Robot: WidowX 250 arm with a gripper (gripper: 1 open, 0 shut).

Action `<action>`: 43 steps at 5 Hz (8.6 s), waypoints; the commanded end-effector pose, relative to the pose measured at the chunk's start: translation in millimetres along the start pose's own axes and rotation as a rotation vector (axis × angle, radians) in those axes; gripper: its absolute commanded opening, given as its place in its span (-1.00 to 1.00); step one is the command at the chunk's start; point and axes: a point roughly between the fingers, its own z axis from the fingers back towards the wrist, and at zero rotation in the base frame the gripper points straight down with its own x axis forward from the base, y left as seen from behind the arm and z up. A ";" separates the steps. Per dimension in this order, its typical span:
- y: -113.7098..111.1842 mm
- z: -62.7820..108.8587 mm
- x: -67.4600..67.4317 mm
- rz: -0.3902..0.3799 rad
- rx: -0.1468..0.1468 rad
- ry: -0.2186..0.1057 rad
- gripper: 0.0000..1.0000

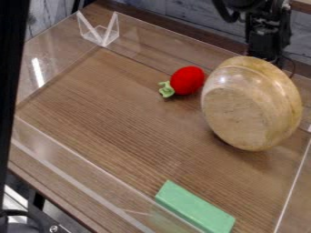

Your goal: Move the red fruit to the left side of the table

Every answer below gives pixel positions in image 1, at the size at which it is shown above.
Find black table leg bracket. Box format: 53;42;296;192
28;189;80;233

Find red plush strawberry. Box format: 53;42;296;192
159;66;205;98

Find light wooden bowl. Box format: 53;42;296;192
200;56;303;151

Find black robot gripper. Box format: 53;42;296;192
247;30;291;66

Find clear acrylic corner bracket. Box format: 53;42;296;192
76;11;119;47

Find black cable bottom left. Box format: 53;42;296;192
3;208;41;233

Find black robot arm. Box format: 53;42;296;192
211;0;291;67

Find clear acrylic front wall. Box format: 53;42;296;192
8;117;201;233

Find green rectangular block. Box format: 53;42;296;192
155;180;236;233

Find black vertical foreground post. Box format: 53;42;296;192
0;0;31;213

